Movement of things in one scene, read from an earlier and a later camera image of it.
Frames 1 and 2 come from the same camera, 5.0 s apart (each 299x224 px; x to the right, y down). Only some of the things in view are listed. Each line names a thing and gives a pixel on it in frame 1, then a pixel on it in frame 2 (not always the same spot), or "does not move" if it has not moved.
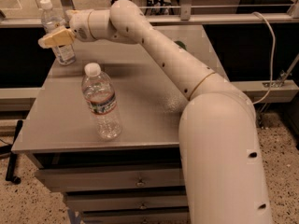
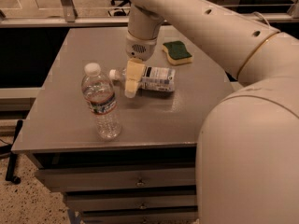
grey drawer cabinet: (137, 176) does not move
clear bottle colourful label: (101, 97) does not move
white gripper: (79, 26) to (140, 49)
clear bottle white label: (64, 54) to (160, 78)
